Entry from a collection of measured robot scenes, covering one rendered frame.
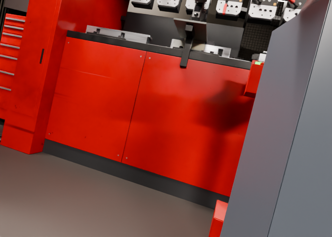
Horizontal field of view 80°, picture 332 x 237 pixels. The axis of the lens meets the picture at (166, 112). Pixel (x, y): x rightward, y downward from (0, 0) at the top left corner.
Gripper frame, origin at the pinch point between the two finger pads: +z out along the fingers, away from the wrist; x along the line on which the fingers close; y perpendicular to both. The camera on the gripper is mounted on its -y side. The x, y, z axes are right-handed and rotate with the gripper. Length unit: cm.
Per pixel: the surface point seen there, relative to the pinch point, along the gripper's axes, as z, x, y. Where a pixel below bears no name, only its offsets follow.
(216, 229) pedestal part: 44, -34, -92
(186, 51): 4.5, 1.3, -17.2
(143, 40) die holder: 8.6, 35.6, -2.4
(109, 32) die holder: 7, 62, -1
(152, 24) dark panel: 18, 52, 59
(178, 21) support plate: -11.3, 8.0, -16.3
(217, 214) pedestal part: 43, -34, -87
